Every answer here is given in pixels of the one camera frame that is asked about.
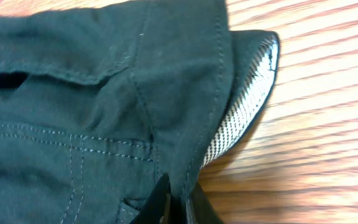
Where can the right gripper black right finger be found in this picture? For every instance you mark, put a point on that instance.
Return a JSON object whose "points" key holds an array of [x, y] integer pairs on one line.
{"points": [[199, 209]]}

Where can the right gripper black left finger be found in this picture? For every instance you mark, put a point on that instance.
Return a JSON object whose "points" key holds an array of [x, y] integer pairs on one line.
{"points": [[157, 207]]}

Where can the black shorts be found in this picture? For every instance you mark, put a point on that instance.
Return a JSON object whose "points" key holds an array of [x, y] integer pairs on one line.
{"points": [[97, 104]]}

